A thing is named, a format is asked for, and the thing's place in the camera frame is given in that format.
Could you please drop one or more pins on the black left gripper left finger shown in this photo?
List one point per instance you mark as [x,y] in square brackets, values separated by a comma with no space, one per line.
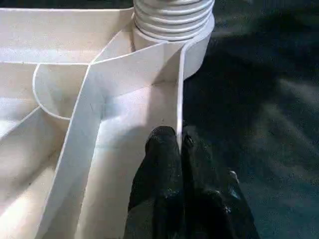
[159,186]

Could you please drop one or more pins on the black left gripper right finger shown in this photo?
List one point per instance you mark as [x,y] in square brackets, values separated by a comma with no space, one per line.
[211,206]

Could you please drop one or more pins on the white plastic table leg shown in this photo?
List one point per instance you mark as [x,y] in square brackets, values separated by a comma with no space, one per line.
[174,20]

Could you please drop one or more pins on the white plastic table top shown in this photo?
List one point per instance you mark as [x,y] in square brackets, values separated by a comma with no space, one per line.
[49,37]

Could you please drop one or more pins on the black mat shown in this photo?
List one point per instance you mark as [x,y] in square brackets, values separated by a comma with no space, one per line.
[249,99]

